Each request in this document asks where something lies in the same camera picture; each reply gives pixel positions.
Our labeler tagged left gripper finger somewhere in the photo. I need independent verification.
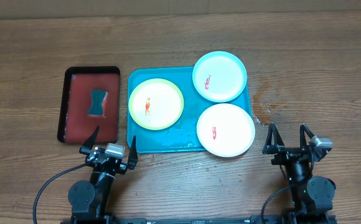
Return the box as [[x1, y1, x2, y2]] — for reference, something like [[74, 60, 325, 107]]
[[127, 136, 138, 170], [82, 126, 100, 150]]

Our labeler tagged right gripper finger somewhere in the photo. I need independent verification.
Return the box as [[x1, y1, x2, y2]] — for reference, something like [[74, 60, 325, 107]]
[[299, 124, 314, 148], [262, 123, 285, 153]]

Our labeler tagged green pink sponge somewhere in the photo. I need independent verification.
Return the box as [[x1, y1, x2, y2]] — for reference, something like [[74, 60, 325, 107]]
[[88, 90, 108, 116]]

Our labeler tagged white plate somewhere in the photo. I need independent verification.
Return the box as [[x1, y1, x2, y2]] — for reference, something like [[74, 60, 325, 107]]
[[197, 103, 256, 157]]

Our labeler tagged yellow-green rimmed plate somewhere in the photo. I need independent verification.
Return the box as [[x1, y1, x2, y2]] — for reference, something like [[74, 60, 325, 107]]
[[128, 78, 184, 131]]

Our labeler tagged light blue plate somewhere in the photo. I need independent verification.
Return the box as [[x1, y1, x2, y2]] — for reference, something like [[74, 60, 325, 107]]
[[192, 51, 247, 103]]

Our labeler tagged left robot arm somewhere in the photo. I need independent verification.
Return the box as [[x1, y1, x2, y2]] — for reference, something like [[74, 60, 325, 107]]
[[68, 128, 138, 223]]

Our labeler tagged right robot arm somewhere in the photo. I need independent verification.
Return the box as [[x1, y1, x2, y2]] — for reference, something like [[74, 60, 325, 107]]
[[260, 123, 337, 223]]

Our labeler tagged black red-lined tray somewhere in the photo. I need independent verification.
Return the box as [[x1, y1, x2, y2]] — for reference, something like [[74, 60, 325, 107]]
[[57, 66, 121, 144]]

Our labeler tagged teal plastic tray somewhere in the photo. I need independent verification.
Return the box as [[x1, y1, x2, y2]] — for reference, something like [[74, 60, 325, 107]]
[[126, 66, 252, 154]]

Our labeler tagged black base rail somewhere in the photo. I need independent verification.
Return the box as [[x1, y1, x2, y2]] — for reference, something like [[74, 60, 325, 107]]
[[60, 215, 337, 224]]

